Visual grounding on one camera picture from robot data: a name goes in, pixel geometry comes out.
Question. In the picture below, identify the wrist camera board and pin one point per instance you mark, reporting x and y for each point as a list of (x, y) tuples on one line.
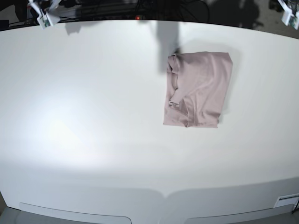
[(47, 20), (291, 20)]

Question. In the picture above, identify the black power strip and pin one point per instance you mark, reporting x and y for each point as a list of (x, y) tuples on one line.
[(117, 17)]

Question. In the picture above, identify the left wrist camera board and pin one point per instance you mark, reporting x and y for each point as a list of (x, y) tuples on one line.
[(291, 20)]

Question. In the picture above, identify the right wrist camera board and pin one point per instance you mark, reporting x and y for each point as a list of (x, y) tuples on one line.
[(47, 20)]

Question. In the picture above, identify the pink T-shirt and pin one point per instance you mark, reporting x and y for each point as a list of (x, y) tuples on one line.
[(196, 88)]

